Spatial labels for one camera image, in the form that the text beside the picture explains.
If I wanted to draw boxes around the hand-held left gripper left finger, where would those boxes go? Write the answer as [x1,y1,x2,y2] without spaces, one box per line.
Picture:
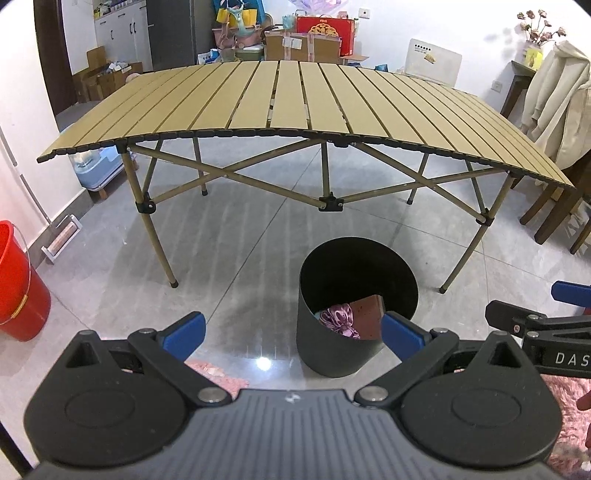
[44,311,234,409]

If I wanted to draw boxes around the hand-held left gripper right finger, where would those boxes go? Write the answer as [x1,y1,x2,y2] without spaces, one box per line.
[353,311,539,409]

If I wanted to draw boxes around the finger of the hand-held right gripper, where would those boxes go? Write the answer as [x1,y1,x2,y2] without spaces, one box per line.
[551,281,591,317]
[485,300,552,335]

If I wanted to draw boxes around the brown and cream layered sponge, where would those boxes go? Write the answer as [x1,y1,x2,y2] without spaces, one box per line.
[347,295,386,341]

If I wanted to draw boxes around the mauve satin scrunchie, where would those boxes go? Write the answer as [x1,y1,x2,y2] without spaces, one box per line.
[320,305,362,340]

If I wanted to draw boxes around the black round bin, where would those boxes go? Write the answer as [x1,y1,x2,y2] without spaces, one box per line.
[298,237,420,378]

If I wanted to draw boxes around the pink fluffy rug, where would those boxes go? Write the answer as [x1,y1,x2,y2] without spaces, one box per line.
[187,360,591,462]

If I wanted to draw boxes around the dark wooden chair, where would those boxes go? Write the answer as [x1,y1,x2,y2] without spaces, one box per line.
[510,152,591,256]

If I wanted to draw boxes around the red bucket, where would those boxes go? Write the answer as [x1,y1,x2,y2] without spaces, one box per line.
[0,220,52,342]

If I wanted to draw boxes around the light blue plastic box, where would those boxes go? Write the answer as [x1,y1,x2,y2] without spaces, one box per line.
[68,143,139,191]

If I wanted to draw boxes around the dark wooden side table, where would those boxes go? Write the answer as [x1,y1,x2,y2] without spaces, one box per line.
[500,60,539,120]

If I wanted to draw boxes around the dried flowers in vase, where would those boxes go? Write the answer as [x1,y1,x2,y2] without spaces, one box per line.
[517,8,568,71]

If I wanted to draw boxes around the tan folding table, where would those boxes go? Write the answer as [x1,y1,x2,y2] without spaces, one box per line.
[36,60,578,294]

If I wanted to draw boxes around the cardboard box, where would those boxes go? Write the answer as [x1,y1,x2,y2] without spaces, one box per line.
[264,28,343,63]
[73,46,144,103]

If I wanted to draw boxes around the grey refrigerator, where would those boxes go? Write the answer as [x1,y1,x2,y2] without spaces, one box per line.
[147,0,215,72]

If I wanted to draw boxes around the white cabinet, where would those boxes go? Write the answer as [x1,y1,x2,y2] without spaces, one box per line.
[93,0,153,75]

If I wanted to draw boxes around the dark brown door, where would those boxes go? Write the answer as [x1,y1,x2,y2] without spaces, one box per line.
[33,0,100,116]

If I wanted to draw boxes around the red gift box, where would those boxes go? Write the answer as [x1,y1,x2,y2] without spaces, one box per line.
[295,15,357,57]

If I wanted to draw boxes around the blue and yellow toy set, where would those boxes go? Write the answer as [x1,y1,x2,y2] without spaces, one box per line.
[211,0,266,51]

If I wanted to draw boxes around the iridescent purple decoration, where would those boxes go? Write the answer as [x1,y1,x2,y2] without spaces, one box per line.
[286,0,352,17]

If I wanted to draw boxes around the white wall box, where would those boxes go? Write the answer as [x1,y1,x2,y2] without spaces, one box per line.
[405,38,463,88]

